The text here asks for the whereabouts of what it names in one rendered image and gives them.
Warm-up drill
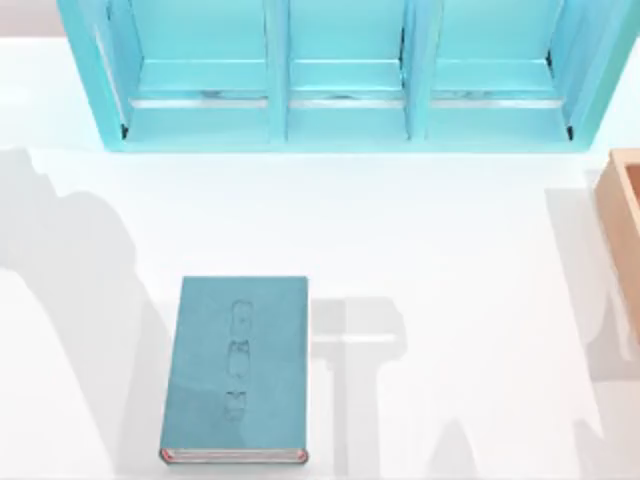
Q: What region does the light blue rack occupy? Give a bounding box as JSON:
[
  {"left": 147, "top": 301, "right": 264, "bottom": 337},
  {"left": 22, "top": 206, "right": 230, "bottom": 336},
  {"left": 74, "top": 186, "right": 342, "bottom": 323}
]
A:
[{"left": 55, "top": 0, "right": 640, "bottom": 155}]

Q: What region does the teal blue book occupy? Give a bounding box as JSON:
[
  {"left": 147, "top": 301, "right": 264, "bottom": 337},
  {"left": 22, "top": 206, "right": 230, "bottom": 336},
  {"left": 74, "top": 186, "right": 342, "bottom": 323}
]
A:
[{"left": 158, "top": 275, "right": 310, "bottom": 467}]

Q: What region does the shallow salmon-coloured box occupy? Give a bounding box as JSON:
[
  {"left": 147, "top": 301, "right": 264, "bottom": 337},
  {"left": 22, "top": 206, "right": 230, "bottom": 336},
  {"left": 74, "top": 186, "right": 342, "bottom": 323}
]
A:
[{"left": 593, "top": 148, "right": 640, "bottom": 347}]

